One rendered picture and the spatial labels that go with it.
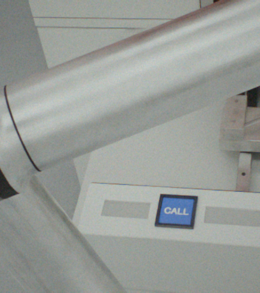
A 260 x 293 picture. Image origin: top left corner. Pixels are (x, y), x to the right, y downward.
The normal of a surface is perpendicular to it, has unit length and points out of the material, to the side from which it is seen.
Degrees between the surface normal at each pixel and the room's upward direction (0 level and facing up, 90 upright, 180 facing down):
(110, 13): 90
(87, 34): 90
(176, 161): 0
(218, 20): 15
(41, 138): 66
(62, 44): 90
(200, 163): 0
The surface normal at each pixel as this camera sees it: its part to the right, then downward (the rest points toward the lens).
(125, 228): -0.12, -0.67
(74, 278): 0.48, 0.18
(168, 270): -0.18, 0.74
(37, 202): 0.75, -0.11
